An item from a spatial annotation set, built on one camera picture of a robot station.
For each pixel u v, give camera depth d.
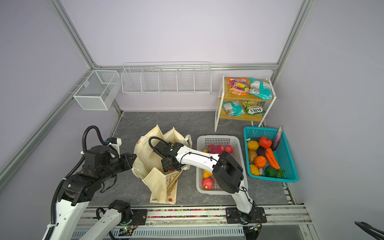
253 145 0.94
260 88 0.82
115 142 0.60
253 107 0.96
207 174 0.84
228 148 0.94
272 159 0.91
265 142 0.92
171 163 0.59
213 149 0.87
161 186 0.72
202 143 0.94
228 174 0.48
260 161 0.83
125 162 0.58
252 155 0.90
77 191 0.41
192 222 0.74
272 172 0.83
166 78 1.01
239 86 0.83
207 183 0.79
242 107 0.99
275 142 0.94
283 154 0.89
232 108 0.96
